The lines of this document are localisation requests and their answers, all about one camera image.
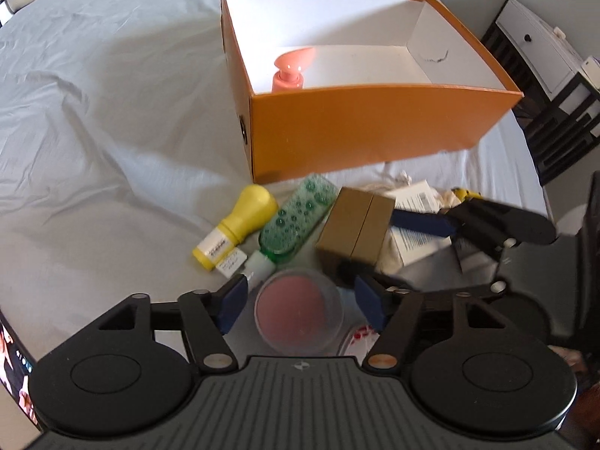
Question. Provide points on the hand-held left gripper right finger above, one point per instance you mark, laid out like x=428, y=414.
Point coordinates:
x=370, y=302

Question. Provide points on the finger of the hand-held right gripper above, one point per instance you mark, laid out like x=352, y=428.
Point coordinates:
x=422, y=225
x=349, y=273

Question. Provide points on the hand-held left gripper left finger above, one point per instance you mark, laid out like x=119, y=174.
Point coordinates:
x=232, y=302

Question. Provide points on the white printed carton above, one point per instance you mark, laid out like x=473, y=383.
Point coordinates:
x=417, y=249

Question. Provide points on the brown cardboard box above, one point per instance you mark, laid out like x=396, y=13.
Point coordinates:
x=361, y=220

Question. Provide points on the clear round container pink contents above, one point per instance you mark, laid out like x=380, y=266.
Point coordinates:
x=295, y=309

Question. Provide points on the orange cardboard box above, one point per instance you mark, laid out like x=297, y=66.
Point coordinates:
x=351, y=126

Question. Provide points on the person's right hand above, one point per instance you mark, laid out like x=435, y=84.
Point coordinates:
x=569, y=357

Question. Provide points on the white paper leaflet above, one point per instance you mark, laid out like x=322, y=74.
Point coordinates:
x=445, y=199
x=415, y=197

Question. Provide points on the small white label box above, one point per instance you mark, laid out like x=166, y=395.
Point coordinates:
x=232, y=265

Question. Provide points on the clear packet with red dots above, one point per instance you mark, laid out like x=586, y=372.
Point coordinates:
x=357, y=338

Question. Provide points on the green bubble-print bottle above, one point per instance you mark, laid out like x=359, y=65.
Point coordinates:
x=295, y=215

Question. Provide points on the yellow plastic bottle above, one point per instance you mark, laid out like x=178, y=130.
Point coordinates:
x=248, y=211

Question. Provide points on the white dresser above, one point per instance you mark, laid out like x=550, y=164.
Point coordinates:
x=553, y=136

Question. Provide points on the pink pump bottle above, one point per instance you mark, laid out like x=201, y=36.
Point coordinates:
x=287, y=79

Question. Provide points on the white nightstand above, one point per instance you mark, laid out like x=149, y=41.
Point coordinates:
x=529, y=33

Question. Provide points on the black smartphone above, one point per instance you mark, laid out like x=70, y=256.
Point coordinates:
x=14, y=370

